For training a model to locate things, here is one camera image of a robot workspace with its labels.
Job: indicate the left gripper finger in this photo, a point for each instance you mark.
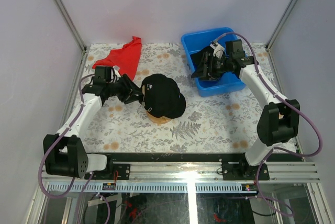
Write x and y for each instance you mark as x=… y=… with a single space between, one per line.
x=131 y=87
x=134 y=98

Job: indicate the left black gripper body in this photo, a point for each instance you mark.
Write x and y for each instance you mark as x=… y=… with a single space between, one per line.
x=120 y=88

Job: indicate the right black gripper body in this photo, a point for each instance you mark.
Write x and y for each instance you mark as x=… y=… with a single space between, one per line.
x=219 y=66

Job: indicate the black cap pink logo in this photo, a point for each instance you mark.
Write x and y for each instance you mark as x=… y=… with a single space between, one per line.
x=162 y=97

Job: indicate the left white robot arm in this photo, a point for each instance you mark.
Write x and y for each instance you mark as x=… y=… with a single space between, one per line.
x=64 y=153

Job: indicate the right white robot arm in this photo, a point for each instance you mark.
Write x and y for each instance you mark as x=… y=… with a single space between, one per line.
x=279 y=119

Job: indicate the red cloth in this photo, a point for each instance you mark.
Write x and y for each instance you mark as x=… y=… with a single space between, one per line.
x=126 y=58

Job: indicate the blue plastic bin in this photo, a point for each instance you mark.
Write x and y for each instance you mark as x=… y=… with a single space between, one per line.
x=227 y=88

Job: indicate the wooden hat stand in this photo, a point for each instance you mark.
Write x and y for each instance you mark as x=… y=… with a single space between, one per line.
x=158 y=120

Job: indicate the floral table mat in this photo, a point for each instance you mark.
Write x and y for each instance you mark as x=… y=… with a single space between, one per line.
x=215 y=124

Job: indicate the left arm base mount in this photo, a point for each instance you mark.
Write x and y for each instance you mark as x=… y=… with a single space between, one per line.
x=113 y=171

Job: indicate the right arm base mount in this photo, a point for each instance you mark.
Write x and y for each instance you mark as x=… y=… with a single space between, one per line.
x=242 y=171

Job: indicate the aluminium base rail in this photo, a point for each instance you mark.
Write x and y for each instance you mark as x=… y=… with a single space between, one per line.
x=281 y=172

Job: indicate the right aluminium frame post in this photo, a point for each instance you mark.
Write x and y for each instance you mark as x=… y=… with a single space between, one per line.
x=288 y=10

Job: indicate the aluminium frame post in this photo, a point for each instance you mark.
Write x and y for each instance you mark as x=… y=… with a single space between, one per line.
x=288 y=10
x=70 y=24

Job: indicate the left aluminium frame post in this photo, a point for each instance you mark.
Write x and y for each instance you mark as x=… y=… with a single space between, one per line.
x=70 y=24

